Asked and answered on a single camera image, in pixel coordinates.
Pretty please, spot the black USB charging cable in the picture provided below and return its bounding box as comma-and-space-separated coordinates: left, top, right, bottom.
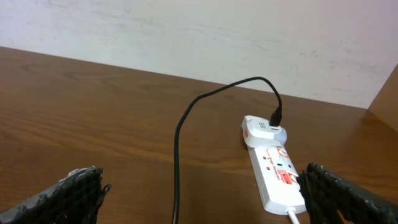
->
172, 76, 284, 224

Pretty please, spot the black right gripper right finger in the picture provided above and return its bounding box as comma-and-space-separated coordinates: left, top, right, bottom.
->
297, 163, 397, 224

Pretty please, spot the white USB charger adapter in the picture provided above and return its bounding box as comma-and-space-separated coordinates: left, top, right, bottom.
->
241, 115, 287, 148

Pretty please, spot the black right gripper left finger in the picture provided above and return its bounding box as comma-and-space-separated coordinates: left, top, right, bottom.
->
1, 166, 112, 224

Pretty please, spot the white power strip cord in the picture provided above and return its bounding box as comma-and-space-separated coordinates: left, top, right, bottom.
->
285, 207, 301, 224

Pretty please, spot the white power strip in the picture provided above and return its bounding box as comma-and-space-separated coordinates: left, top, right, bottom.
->
248, 145, 306, 215

